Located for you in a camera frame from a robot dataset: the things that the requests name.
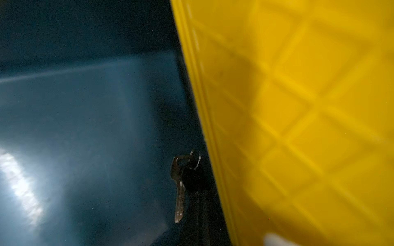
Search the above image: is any key with black tag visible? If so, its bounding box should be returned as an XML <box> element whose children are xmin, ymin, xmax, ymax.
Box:
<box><xmin>170</xmin><ymin>150</ymin><xmax>212</xmax><ymax>246</ymax></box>

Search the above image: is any yellow plastic drawer box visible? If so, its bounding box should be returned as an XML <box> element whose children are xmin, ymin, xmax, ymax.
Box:
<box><xmin>171</xmin><ymin>1</ymin><xmax>394</xmax><ymax>246</ymax></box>

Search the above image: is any dark teal plastic drawer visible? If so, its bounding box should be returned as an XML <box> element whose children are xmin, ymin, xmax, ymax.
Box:
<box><xmin>1</xmin><ymin>1</ymin><xmax>231</xmax><ymax>246</ymax></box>

